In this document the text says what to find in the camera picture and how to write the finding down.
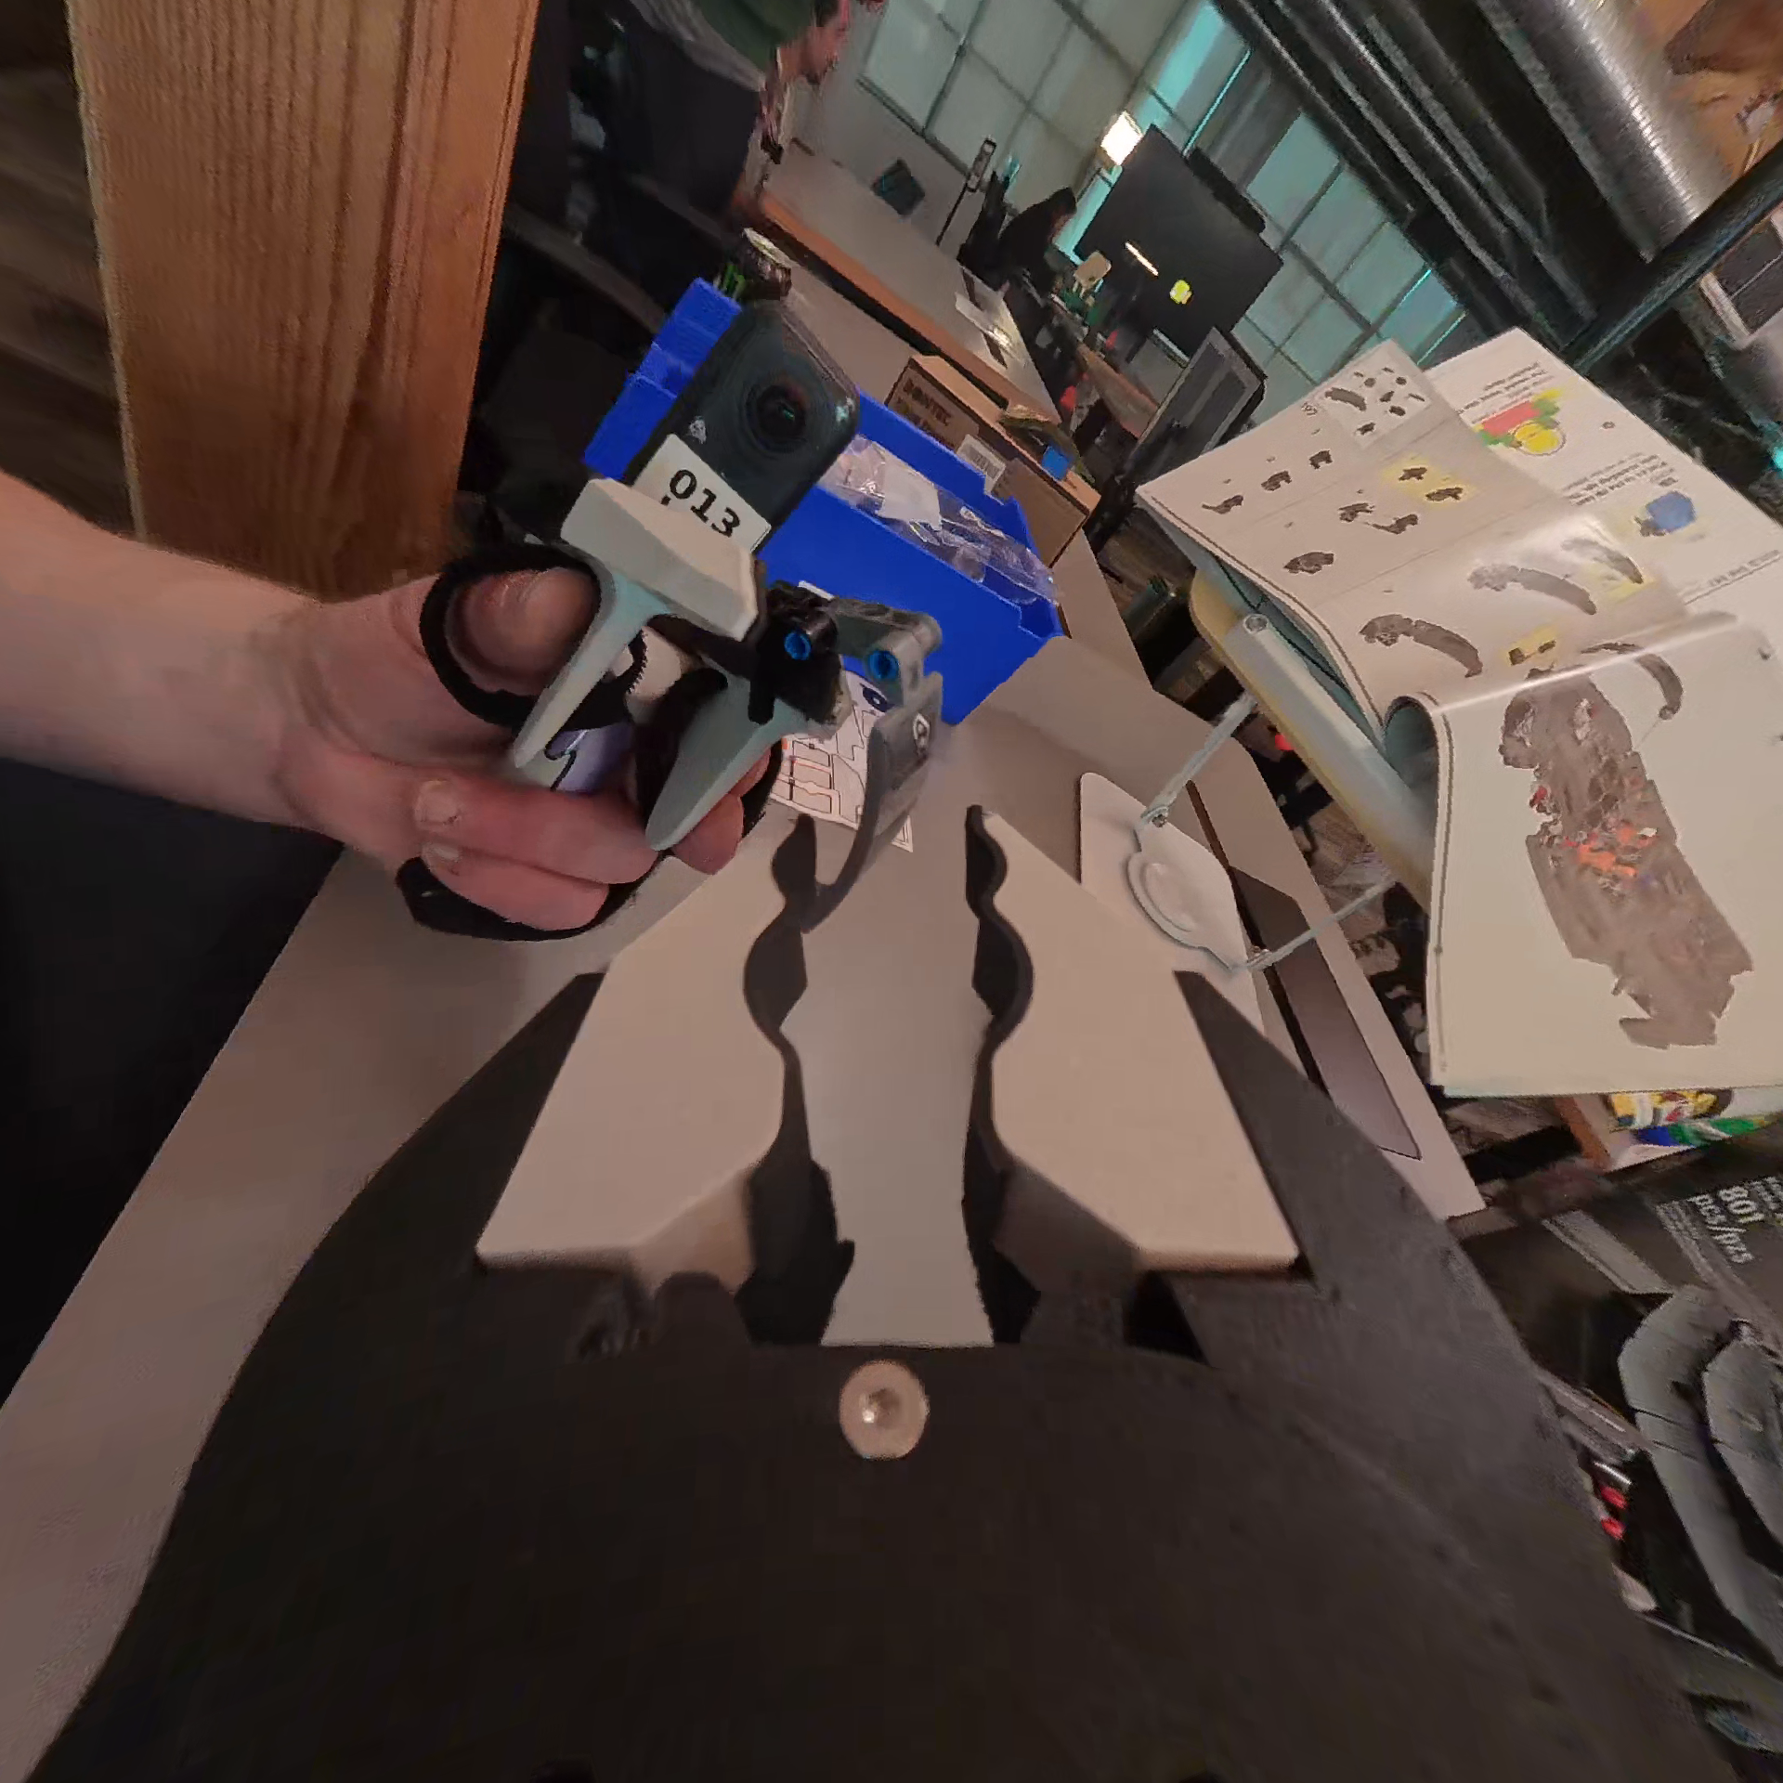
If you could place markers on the pale booklet stand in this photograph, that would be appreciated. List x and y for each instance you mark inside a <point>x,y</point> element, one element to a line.
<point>1115,837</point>

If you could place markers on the grey ceiling ventilation duct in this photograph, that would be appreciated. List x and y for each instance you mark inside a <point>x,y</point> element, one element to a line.
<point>1602,111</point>

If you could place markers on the black framed grey panel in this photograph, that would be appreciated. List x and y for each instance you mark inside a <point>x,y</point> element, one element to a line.
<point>1212,398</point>

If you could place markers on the wooden-edged office desk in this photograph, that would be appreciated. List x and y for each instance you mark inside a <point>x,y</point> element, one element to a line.
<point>864,236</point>

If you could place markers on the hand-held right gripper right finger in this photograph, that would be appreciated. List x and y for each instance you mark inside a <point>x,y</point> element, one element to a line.
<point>1142,1114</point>

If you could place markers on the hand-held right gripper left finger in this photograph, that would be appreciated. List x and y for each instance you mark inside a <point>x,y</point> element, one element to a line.
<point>642,1114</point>

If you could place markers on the toy car set box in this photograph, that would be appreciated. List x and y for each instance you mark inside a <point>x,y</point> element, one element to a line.
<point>1713,1393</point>

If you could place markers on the brown cardboard box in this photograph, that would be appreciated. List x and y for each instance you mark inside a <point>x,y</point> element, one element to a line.
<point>962,404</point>

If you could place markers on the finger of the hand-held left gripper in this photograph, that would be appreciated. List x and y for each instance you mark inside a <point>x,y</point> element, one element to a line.
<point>682,572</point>

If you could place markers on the blue plastic bin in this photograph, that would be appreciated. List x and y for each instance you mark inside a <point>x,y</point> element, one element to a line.
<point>892,584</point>

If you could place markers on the black pole with toothed disc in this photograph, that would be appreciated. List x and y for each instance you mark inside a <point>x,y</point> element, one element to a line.
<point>1671,271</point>

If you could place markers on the wooden support column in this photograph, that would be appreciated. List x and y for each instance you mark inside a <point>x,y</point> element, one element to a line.
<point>279,279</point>

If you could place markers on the white vent grille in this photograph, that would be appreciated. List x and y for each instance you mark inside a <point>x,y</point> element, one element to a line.
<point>1748,284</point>

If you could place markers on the building instruction booklet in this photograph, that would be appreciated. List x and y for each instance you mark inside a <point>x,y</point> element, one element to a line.
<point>1534,865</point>

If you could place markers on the white sticker sheet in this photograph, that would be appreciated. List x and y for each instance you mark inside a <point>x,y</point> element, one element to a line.
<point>816,780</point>

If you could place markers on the black computer monitor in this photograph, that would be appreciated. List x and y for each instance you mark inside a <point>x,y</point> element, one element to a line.
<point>1186,244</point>

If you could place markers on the person's left hand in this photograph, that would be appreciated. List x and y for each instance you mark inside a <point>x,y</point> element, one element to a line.
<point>362,696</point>

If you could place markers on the black drink can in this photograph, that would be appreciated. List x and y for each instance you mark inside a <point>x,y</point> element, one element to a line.
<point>763,264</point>

